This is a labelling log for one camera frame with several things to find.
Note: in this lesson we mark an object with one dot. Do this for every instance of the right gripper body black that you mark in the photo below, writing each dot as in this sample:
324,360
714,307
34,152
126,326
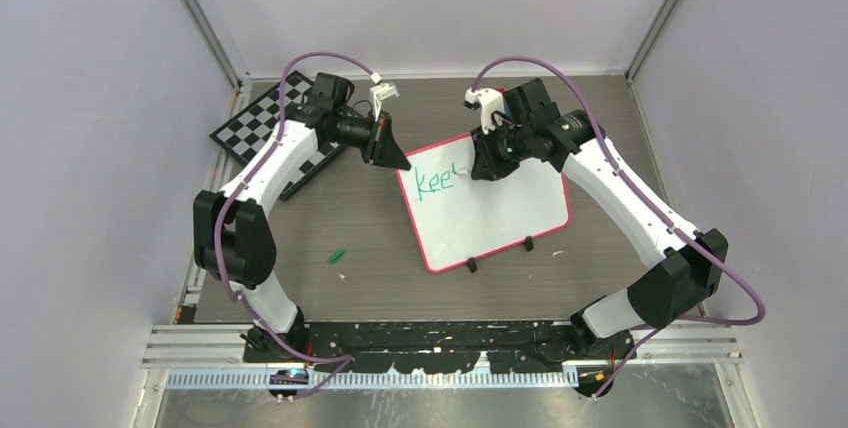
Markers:
512,140

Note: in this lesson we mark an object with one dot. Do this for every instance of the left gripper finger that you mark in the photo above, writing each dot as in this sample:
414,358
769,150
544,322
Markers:
375,160
390,151

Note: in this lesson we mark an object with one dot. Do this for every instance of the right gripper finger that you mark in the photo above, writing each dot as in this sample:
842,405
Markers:
483,170
482,146

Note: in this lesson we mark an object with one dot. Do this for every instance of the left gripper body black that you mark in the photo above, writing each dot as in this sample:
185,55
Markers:
370,150

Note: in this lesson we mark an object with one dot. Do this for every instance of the whiteboard with red frame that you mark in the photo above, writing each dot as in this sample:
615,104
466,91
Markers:
455,218

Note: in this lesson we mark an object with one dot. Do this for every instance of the green marker cap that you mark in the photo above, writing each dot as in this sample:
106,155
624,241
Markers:
334,258

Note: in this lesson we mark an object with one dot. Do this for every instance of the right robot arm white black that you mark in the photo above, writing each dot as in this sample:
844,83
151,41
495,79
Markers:
681,260

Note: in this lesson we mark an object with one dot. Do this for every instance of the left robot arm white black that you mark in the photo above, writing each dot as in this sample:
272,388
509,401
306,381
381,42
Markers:
233,241

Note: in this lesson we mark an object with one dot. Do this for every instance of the left black whiteboard foot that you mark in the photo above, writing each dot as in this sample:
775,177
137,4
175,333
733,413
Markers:
471,265

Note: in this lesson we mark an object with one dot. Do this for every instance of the black and white chessboard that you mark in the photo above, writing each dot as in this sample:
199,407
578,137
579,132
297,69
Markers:
244,134

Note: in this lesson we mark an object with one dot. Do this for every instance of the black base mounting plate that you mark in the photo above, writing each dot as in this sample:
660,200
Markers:
451,347

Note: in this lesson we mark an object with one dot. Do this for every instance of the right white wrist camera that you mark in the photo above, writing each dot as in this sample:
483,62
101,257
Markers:
491,106

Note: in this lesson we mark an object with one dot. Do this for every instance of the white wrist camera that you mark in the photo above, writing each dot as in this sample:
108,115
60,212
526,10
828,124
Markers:
378,94
491,106

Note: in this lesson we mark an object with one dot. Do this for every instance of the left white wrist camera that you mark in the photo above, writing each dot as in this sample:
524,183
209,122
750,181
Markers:
378,94

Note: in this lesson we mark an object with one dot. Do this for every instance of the slotted grey cable duct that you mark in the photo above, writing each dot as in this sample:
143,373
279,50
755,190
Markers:
270,379

